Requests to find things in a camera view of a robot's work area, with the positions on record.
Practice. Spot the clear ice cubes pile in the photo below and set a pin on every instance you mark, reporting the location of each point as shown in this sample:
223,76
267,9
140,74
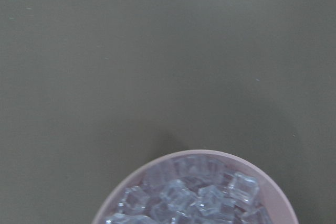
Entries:
191,189

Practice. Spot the pink bowl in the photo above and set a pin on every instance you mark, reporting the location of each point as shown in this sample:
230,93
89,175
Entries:
272,197

